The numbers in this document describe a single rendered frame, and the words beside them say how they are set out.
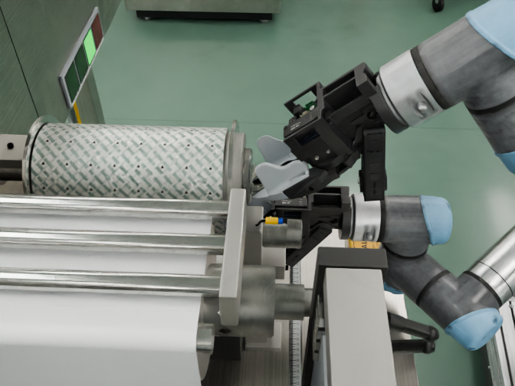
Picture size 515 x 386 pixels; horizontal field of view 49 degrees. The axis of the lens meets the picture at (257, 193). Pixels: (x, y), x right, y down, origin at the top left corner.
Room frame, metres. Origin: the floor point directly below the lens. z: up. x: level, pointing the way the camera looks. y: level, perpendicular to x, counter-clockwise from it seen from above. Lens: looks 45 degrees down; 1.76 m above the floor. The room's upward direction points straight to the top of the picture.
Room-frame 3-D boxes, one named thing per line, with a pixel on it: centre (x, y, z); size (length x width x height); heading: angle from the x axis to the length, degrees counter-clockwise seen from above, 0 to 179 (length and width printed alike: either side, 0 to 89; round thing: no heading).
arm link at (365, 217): (0.58, -0.16, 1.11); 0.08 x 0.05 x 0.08; 177
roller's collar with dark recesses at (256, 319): (0.28, 0.01, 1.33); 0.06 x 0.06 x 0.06; 87
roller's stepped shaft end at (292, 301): (0.28, -0.05, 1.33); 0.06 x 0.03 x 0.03; 87
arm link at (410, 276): (0.57, -0.25, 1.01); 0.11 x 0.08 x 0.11; 36
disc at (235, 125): (0.54, 0.03, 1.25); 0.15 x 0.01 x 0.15; 177
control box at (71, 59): (0.94, 0.33, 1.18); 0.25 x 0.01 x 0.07; 177
